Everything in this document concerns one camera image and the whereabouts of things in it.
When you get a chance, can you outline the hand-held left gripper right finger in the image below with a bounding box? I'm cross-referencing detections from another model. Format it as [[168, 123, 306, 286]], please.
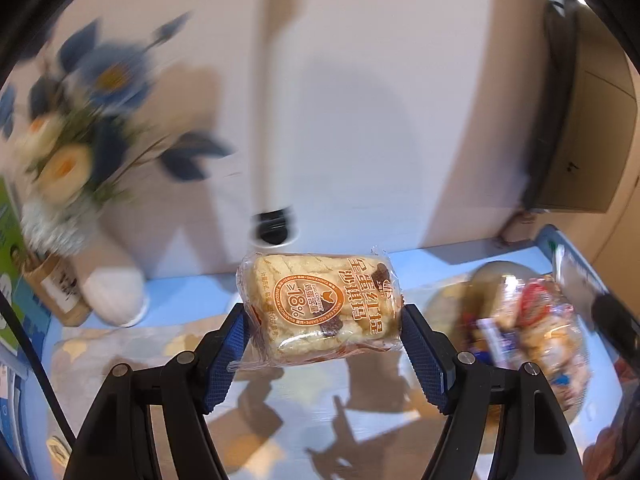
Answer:
[[400, 302, 576, 480]]

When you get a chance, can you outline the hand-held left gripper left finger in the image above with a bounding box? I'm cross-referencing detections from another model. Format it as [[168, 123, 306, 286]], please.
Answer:
[[62, 302, 248, 480]]

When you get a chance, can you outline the round woven plate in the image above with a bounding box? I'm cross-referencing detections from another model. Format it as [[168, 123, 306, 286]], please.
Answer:
[[425, 260, 616, 426]]

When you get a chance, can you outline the red white striped snack bag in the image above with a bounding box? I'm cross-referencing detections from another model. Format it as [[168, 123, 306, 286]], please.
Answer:
[[500, 272, 591, 411]]

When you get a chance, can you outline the egg bread packet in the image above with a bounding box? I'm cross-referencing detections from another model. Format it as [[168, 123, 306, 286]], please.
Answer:
[[227, 245, 406, 373]]

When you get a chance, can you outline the white ribbed vase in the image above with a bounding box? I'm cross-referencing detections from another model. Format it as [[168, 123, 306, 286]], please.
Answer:
[[80, 220, 151, 328]]

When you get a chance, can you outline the brown paper pen holder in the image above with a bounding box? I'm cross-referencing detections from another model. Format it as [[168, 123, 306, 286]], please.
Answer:
[[20, 252, 93, 328]]

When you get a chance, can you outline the orange cake packet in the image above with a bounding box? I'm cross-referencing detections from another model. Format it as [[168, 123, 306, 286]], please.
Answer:
[[46, 435, 71, 466]]

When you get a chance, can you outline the light blue book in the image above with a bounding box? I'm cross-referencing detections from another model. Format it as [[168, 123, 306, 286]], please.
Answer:
[[0, 280, 51, 466]]

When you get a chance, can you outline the white desk lamp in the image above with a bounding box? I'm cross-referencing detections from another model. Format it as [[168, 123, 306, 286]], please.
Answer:
[[250, 0, 301, 261]]

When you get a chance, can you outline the artificial flower bouquet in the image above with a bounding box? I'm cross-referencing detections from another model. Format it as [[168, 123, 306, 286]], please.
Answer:
[[0, 12, 236, 256]]

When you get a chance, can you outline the dark wall panel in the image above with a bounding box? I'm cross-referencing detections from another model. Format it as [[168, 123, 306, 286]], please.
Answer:
[[522, 0, 638, 213]]

